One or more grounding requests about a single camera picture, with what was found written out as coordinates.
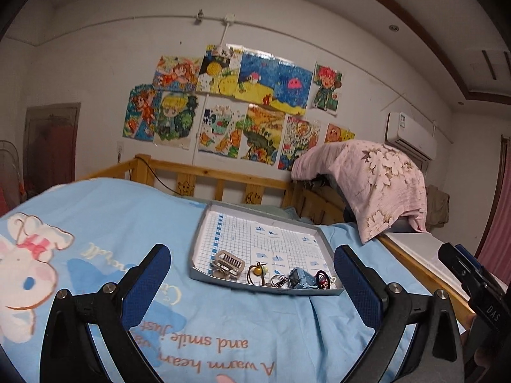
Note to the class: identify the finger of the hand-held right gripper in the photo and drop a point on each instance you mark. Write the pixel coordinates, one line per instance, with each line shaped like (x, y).
(453, 259)

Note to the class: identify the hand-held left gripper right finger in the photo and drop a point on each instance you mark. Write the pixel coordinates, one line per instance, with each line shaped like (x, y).
(359, 283)

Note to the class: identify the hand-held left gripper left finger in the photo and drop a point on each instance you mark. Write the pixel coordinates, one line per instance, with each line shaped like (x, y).
(147, 283)

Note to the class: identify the grey cardboard tray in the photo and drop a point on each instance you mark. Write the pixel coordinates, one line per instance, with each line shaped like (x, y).
(239, 243)

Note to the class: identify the white panel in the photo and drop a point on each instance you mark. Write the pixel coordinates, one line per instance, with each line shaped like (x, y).
(423, 255)

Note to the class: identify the beige hanging garment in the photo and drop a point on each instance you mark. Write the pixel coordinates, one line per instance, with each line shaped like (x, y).
(437, 205)

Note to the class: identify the pink curtain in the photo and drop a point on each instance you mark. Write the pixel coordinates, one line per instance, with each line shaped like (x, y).
(499, 215)

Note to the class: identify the blue printed bedsheet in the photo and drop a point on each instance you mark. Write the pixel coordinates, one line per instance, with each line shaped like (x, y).
(119, 215)

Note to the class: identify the beige hair claw clip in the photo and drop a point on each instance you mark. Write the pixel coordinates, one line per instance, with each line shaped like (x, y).
(229, 263)

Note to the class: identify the pink floral blanket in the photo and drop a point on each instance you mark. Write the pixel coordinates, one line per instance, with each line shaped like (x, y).
(379, 175)

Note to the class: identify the white air conditioner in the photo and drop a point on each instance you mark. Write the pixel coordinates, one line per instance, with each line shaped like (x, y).
(411, 131)

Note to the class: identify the brown door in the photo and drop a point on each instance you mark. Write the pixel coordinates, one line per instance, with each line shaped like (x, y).
(52, 147)

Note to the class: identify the standing fan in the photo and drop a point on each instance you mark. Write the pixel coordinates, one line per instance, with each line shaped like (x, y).
(10, 159)

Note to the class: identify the ceiling air vent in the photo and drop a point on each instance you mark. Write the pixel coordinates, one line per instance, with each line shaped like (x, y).
(495, 64)

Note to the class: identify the wooden bed frame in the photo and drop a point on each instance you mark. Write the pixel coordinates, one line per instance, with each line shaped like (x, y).
(223, 175)

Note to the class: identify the group of colourful wall drawings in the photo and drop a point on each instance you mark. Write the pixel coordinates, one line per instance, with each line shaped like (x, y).
(255, 87)

